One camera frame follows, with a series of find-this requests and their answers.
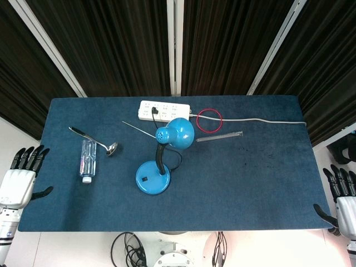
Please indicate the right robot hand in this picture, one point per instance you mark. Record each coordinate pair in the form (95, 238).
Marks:
(343, 200)

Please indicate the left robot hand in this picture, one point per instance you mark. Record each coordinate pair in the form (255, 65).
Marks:
(17, 183)

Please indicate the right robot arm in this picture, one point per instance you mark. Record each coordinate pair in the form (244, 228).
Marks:
(352, 251)

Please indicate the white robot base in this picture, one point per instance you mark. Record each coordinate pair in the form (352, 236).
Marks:
(172, 251)

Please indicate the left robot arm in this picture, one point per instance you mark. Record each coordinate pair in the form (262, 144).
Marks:
(7, 231)

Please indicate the blue desk lamp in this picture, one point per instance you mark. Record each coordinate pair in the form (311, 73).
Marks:
(167, 155)

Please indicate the black object on floor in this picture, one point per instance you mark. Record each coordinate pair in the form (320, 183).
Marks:
(342, 153)

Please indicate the clear plastic water bottle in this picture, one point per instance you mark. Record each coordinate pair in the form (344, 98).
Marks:
(88, 161)

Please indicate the thin metal skewer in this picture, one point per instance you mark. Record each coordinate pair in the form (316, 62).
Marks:
(138, 129)

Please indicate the clear wrapped straw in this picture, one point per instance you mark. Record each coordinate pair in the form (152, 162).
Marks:
(219, 136)

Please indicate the blue table mat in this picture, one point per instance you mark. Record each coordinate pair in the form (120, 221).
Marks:
(178, 178)

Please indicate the white power strip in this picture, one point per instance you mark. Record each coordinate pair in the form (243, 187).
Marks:
(164, 110)

